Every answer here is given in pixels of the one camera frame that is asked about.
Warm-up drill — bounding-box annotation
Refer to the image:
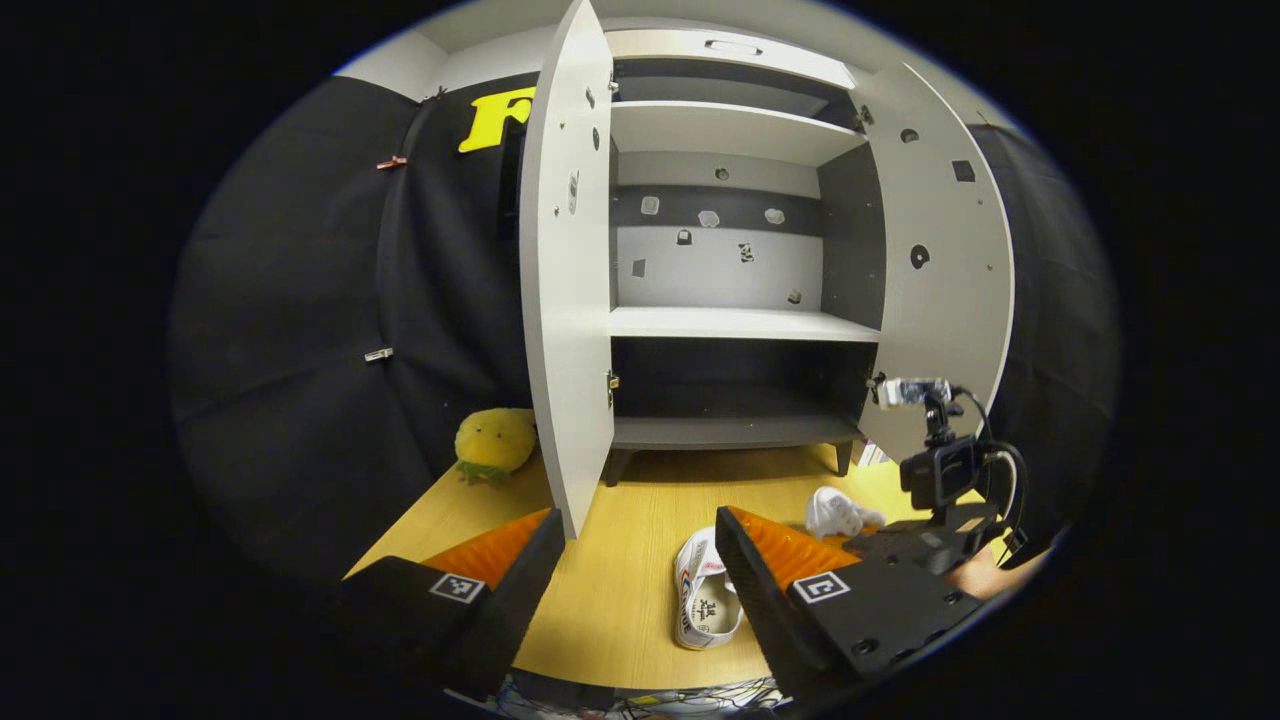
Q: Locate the white shoe cabinet door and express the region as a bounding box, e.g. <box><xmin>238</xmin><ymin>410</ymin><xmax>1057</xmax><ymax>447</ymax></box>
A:
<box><xmin>852</xmin><ymin>62</ymin><xmax>1016</xmax><ymax>466</ymax></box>
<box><xmin>518</xmin><ymin>0</ymin><xmax>616</xmax><ymax>541</ymax></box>

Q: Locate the yellow plush toy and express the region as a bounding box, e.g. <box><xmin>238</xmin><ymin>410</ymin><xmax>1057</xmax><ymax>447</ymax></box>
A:
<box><xmin>454</xmin><ymin>407</ymin><xmax>539</xmax><ymax>488</ymax></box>

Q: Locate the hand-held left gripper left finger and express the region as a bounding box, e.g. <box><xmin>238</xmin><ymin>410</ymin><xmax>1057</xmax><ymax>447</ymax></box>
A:
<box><xmin>333</xmin><ymin>506</ymin><xmax>568</xmax><ymax>703</ymax></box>

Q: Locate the white canvas shoe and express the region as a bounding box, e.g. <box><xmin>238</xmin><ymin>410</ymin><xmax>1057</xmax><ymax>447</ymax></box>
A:
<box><xmin>672</xmin><ymin>527</ymin><xmax>746</xmax><ymax>651</ymax></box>
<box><xmin>805</xmin><ymin>486</ymin><xmax>888</xmax><ymax>541</ymax></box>

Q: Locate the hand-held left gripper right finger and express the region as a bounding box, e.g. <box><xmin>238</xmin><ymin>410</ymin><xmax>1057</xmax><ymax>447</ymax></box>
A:
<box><xmin>713</xmin><ymin>504</ymin><xmax>988</xmax><ymax>701</ymax></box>

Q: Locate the white shoe cabinet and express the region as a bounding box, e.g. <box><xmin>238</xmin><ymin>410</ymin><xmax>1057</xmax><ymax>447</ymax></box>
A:
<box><xmin>605</xmin><ymin>28</ymin><xmax>886</xmax><ymax>488</ymax></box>

